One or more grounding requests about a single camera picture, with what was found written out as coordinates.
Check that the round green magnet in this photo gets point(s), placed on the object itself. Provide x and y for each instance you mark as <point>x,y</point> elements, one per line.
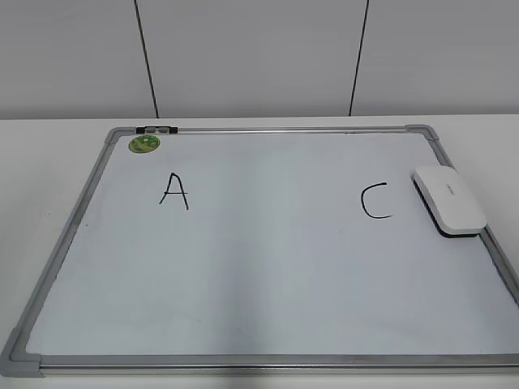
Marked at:
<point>144,144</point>

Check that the white whiteboard eraser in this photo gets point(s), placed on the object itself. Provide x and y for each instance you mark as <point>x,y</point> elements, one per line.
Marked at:
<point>453,207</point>

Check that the white magnetic whiteboard grey frame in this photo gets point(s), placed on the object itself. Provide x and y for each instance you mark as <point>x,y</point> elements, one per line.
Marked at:
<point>248,249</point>

